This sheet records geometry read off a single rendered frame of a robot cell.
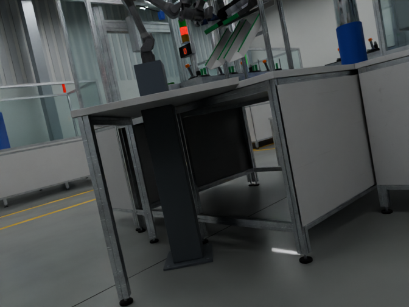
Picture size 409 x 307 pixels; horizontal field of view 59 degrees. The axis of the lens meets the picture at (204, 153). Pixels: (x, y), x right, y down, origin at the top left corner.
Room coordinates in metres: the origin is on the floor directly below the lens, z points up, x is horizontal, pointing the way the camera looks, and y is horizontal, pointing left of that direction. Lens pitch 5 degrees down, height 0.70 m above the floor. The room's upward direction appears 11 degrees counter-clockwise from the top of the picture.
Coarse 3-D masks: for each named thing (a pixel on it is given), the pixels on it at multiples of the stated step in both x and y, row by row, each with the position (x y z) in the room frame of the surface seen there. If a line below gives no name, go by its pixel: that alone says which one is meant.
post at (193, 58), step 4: (188, 20) 2.53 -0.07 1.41; (188, 24) 2.53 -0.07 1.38; (188, 28) 2.53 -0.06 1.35; (188, 32) 2.52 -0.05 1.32; (192, 40) 2.53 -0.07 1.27; (192, 56) 2.51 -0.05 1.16; (192, 60) 2.52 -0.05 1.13; (196, 60) 2.53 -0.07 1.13; (192, 64) 2.53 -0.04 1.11; (196, 64) 2.53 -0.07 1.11; (192, 68) 2.53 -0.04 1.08
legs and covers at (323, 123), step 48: (240, 96) 1.73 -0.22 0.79; (288, 96) 1.61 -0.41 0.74; (336, 96) 1.87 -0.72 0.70; (144, 144) 2.84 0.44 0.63; (192, 144) 3.15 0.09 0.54; (240, 144) 3.53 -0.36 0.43; (288, 144) 1.57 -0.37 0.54; (336, 144) 1.82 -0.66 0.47; (192, 192) 2.11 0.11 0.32; (288, 192) 1.59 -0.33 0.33; (336, 192) 1.77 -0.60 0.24
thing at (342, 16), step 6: (336, 0) 2.33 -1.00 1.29; (342, 0) 2.30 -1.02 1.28; (348, 0) 2.29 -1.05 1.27; (354, 0) 2.30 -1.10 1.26; (336, 6) 2.34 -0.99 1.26; (342, 6) 2.30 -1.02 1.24; (348, 6) 2.29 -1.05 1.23; (354, 6) 2.29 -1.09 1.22; (336, 12) 2.35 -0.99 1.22; (342, 12) 2.31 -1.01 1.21; (348, 12) 2.29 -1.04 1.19; (354, 12) 2.29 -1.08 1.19; (336, 18) 2.36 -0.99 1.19; (342, 18) 2.31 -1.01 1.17; (348, 18) 2.29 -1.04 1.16; (354, 18) 2.29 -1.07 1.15; (342, 24) 2.32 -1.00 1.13
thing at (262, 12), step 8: (232, 0) 2.26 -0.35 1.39; (280, 0) 2.02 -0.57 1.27; (216, 8) 2.16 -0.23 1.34; (280, 8) 2.02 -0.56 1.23; (264, 16) 1.91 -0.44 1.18; (280, 16) 2.03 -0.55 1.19; (264, 24) 1.90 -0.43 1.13; (264, 32) 1.92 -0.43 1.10; (264, 40) 1.92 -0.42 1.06; (288, 40) 2.03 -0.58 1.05; (288, 48) 2.02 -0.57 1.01; (272, 56) 1.92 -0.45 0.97; (288, 56) 2.02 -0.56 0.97; (224, 64) 2.16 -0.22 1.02; (272, 64) 1.91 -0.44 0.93; (288, 64) 2.03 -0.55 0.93; (224, 72) 2.17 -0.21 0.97
